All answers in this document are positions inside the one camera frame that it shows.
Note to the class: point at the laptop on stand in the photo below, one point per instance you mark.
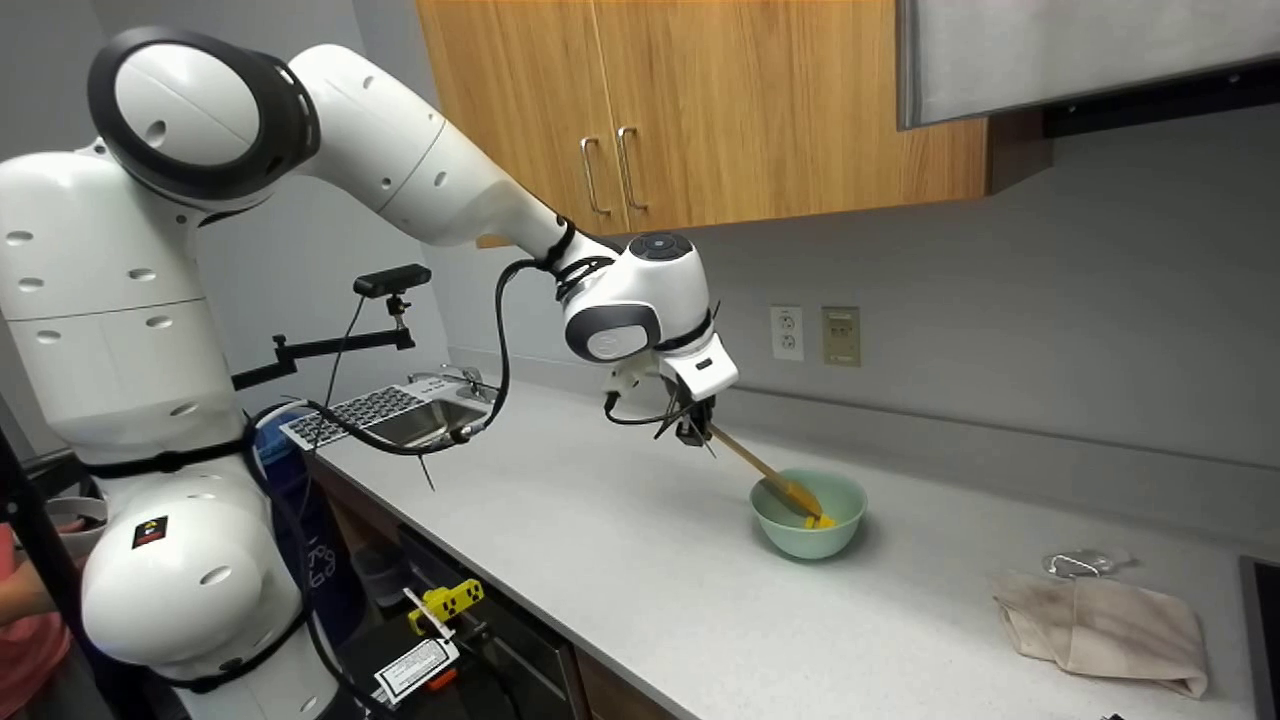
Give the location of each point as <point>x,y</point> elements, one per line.
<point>403,422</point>

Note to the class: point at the blue bin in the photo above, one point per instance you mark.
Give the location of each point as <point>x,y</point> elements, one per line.
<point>282,464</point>

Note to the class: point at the crumpled clear plastic wrap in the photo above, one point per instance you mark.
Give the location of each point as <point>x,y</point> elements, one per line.
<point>1085,562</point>

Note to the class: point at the metal faucet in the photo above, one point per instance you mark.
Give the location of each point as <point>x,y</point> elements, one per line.
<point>466,384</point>

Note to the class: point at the beige cloth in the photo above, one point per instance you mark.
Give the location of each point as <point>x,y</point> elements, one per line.
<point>1105,635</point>

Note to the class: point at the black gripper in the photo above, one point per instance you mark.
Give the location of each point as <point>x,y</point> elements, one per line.
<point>688,401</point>

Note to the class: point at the yellow hand tool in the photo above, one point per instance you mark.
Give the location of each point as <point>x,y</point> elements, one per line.
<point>448,600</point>

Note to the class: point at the green bowl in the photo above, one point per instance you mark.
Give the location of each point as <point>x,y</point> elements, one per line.
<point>805,542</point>

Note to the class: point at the steel range hood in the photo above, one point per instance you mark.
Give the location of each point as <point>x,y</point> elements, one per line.
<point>1064,53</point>

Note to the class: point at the black exterior camera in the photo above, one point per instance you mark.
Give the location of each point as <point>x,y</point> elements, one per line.
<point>394,280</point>

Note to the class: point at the person in pink shirt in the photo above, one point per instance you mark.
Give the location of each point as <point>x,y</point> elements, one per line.
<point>27,642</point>

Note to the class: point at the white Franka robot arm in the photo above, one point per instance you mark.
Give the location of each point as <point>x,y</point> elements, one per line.
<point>122,306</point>

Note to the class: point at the wooden spatula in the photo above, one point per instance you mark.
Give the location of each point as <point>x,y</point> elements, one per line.
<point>760,464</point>

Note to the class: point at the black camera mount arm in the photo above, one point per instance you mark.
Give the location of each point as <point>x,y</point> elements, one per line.
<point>335,345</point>

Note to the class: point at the wooden wall cabinet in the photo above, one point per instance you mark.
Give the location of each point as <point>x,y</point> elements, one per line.
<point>802,105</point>

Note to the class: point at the white and red device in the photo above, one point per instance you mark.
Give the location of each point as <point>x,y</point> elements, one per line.
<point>415,665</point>

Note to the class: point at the yellow food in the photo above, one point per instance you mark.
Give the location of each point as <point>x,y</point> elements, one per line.
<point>823,521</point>

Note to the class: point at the white wall outlet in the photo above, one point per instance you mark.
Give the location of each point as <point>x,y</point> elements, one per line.
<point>785,334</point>

